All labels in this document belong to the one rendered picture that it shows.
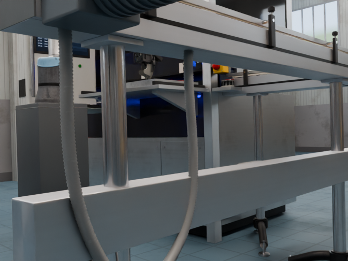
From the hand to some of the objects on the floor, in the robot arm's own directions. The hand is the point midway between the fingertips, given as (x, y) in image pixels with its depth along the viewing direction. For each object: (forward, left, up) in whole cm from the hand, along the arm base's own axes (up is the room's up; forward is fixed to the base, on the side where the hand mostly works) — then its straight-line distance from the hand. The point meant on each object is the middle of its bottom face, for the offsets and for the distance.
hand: (148, 79), depth 211 cm
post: (+40, -7, -92) cm, 100 cm away
